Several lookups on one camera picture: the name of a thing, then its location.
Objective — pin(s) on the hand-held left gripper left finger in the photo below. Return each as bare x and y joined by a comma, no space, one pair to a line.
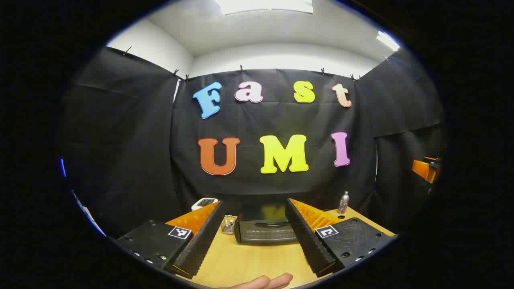
204,241

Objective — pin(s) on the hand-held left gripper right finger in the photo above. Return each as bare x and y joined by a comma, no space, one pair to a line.
305,237

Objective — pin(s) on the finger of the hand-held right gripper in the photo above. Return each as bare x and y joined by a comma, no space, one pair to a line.
423,170

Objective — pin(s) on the black electric oven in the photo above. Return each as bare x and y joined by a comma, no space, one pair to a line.
261,233

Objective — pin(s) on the white toaster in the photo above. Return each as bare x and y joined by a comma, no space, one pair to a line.
202,202

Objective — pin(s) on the silver printed spray bottle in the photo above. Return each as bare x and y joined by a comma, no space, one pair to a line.
343,204

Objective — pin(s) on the black backdrop cloth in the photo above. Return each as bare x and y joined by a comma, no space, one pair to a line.
249,120

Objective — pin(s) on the small ceiling light panel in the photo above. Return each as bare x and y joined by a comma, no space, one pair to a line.
387,40

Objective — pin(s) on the blue lit screen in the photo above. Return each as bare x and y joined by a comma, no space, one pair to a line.
63,167

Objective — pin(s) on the large ceiling light panel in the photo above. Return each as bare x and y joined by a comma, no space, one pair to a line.
265,6

